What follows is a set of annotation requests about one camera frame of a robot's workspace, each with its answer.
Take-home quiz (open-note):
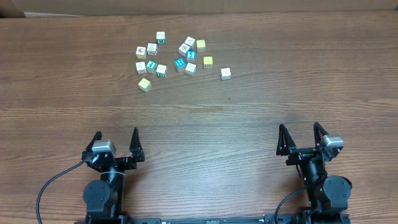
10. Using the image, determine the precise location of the yellow block right middle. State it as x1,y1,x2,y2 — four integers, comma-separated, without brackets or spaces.
203,56,213,69

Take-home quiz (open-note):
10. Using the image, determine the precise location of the white block far right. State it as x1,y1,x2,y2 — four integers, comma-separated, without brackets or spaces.
220,68,231,80

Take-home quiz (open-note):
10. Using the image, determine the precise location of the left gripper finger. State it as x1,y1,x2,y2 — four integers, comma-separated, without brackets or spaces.
85,131,102,152
129,128,145,157

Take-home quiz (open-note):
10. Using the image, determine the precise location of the white block green side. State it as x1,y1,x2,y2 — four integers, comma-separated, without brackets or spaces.
156,64,167,78

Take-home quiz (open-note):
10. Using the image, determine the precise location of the yellow top wooden block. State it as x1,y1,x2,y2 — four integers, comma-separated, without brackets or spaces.
138,78,152,92

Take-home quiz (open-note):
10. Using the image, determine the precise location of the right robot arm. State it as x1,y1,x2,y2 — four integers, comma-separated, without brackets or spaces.
274,122,353,224

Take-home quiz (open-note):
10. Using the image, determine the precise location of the block with green R side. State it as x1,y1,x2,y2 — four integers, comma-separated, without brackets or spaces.
156,31,166,44

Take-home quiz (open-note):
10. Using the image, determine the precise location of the teal number four block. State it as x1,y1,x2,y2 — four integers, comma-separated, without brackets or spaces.
146,60,157,73

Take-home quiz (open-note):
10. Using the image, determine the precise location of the white acorn picture block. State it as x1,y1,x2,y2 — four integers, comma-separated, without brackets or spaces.
136,46,147,59

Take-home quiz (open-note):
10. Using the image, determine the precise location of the white block picture top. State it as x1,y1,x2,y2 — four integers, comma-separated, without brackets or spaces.
178,44,190,57

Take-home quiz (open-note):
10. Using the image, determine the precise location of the yellow block upper right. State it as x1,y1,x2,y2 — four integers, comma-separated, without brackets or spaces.
197,40,206,52

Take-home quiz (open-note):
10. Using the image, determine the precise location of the white block plain top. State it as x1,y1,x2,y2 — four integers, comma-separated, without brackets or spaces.
136,62,147,74

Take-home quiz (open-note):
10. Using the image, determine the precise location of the white block tilted upper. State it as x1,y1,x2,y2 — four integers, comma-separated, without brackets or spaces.
184,36,196,49

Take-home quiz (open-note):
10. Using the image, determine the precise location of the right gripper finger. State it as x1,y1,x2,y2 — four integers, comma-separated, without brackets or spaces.
313,122,329,146
276,124,297,156

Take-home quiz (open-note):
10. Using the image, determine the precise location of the blue letter H block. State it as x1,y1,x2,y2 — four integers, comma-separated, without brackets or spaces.
174,58,187,72

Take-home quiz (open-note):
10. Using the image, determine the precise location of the blue number five block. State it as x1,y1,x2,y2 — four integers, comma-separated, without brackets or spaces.
186,50,197,63

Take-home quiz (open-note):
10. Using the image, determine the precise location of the white block red letter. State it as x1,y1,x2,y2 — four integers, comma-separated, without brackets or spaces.
147,43,158,55

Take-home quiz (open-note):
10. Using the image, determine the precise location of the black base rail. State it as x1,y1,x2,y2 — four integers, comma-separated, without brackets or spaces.
75,214,351,224

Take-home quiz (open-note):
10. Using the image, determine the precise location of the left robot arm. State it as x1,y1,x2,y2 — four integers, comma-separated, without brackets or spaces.
82,128,145,223

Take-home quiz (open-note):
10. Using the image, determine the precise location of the white block blue P side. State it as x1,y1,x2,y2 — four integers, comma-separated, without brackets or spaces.
185,62,197,76

